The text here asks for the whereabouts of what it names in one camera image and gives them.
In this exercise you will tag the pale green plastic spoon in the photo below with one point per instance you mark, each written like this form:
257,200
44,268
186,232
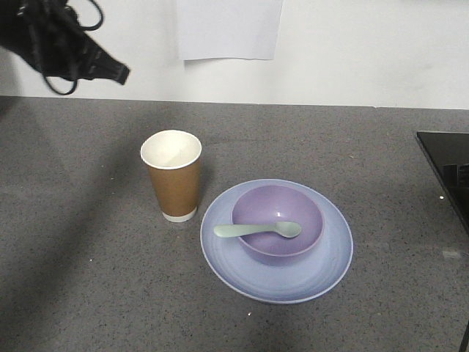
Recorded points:
256,230

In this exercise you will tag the purple plastic bowl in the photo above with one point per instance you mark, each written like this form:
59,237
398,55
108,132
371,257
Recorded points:
291,220

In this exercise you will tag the brown paper cup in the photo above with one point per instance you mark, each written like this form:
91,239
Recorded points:
173,161

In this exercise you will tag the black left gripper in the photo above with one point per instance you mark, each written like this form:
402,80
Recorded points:
47,36

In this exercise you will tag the blue plastic plate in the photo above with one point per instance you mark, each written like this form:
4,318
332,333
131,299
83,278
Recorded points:
266,266

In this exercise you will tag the white paper sheet on wall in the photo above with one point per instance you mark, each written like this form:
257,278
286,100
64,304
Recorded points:
228,29

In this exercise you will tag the black gas stove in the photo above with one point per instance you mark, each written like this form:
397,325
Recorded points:
447,154

